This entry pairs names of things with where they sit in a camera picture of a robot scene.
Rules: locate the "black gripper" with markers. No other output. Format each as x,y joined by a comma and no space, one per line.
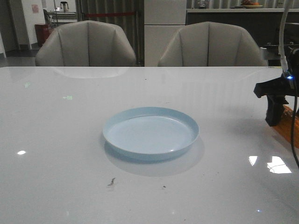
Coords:
278,88

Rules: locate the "pink wall notice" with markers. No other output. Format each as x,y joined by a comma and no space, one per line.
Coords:
35,8

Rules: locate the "dark sideboard counter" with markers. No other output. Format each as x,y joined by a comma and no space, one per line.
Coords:
262,23

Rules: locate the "left beige armchair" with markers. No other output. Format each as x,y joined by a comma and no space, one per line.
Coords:
86,44

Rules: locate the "light blue round plate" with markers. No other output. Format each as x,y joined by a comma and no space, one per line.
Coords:
151,133

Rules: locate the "fruit bowl on counter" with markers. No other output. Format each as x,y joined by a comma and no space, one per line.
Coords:
249,4

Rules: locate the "beige armchair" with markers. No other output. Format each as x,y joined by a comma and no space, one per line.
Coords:
211,44
86,44

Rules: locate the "orange corn cob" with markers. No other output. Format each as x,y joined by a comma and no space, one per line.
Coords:
284,126

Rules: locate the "right beige armchair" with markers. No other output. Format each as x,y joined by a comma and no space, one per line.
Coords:
211,44

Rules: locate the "white cabinet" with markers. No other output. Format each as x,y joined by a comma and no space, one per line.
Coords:
162,18

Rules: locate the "red barrier belt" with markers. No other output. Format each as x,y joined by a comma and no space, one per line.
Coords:
110,14

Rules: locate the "grey folding table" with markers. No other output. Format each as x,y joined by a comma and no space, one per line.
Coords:
53,18

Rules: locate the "red bin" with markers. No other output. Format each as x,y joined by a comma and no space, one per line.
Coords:
42,33

